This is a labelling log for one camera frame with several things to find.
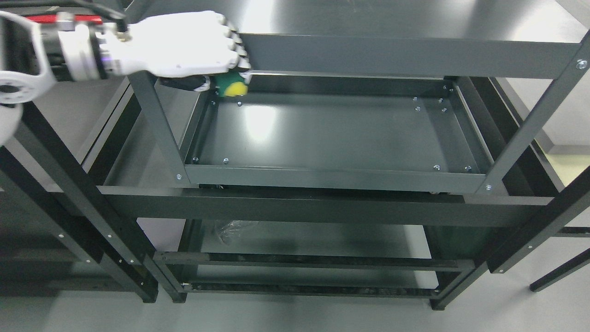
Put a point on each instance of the grey metal shelf unit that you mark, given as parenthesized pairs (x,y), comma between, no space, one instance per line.
(402,95)

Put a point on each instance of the green yellow sponge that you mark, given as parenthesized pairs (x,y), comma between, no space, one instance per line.
(231,84)

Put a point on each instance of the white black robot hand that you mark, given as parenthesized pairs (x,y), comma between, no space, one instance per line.
(183,50)

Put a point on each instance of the clear plastic bag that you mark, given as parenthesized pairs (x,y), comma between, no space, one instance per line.
(228,231)

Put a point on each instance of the black metal shelf rack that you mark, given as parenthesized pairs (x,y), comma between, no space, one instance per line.
(88,233)

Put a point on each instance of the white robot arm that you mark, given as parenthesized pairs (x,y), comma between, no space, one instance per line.
(35,56)

